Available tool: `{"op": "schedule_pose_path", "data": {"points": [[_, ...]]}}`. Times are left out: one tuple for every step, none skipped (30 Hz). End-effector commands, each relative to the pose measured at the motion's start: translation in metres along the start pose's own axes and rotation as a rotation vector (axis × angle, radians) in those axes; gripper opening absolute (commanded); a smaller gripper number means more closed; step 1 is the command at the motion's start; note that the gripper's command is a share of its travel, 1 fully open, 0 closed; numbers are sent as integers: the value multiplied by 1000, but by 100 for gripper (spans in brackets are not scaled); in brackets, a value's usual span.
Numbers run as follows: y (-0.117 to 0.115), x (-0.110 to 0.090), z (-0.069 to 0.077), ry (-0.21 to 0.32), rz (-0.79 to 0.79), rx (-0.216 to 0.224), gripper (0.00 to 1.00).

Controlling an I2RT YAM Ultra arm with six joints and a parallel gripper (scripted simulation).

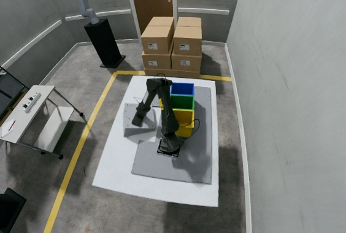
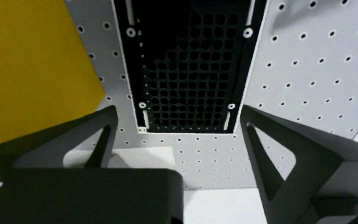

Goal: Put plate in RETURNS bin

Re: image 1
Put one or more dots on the yellow open bin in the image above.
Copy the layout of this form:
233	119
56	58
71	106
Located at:
184	117

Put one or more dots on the green bin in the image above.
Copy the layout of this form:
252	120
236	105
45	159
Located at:
182	102

